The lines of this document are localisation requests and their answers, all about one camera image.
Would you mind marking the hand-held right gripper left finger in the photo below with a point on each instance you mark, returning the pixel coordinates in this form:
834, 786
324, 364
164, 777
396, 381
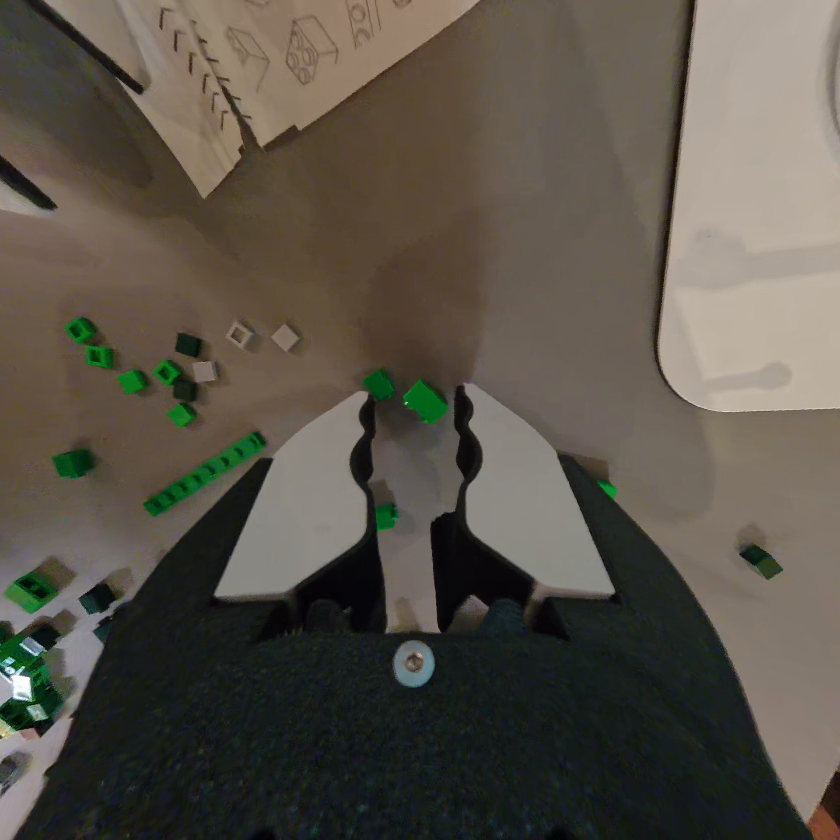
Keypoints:
308, 518

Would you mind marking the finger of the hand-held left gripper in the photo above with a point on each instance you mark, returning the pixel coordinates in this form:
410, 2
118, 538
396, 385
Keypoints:
98, 46
23, 190

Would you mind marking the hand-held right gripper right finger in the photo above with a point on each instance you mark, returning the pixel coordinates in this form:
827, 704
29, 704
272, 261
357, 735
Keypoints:
525, 518

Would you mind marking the long green brick strip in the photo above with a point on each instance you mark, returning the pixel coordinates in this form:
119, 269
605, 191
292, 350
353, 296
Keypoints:
203, 472

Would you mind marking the printed paper bag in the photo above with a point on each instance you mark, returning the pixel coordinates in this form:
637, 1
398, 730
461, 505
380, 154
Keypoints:
197, 151

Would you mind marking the green hollow tile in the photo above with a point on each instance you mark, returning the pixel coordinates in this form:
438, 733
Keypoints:
71, 331
157, 372

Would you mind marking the small green brick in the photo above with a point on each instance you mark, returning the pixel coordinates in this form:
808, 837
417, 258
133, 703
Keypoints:
89, 358
386, 516
379, 384

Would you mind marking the dark green tile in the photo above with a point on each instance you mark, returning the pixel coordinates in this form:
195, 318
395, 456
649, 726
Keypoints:
188, 344
185, 390

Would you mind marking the small grey tile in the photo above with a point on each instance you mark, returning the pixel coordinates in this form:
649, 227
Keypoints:
285, 337
229, 336
205, 371

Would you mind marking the grey desk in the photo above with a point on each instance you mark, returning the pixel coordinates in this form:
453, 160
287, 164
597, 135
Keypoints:
492, 197

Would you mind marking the tiny dark green brick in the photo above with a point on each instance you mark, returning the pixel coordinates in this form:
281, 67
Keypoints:
761, 562

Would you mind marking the white book stand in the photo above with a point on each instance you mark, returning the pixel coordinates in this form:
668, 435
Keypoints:
754, 197

